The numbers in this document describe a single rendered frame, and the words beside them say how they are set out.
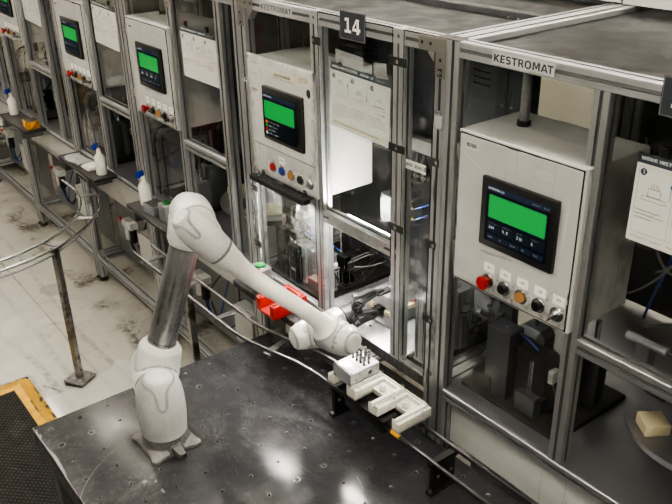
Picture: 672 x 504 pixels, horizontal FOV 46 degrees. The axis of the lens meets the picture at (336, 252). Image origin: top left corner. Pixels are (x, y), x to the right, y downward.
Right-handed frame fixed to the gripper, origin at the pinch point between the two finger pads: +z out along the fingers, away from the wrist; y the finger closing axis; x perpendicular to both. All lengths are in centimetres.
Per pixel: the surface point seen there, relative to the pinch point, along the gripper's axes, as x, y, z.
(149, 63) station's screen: 143, 66, -14
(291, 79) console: 33, 78, -11
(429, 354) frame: -37.8, 0.4, -12.8
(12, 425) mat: 151, -95, -112
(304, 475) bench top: -28, -30, -59
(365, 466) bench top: -38, -31, -41
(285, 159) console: 40, 47, -13
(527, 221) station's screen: -75, 62, -14
